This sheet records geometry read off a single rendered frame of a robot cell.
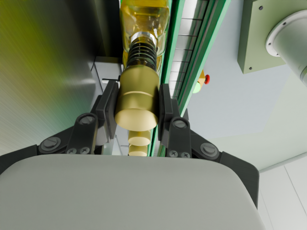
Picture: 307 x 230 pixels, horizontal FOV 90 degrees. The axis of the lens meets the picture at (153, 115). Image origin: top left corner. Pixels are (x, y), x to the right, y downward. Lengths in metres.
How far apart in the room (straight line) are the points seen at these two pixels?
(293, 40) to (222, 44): 0.20
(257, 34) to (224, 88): 0.30
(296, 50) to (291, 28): 0.07
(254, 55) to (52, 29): 0.54
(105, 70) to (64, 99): 0.26
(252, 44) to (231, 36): 0.08
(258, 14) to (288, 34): 0.09
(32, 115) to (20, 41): 0.08
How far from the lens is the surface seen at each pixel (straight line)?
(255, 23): 0.56
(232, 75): 0.75
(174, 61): 0.47
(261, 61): 0.64
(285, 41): 0.56
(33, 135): 0.23
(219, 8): 0.34
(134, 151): 0.27
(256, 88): 0.87
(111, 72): 0.51
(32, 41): 0.23
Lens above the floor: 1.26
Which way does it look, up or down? 34 degrees down
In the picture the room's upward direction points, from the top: 179 degrees counter-clockwise
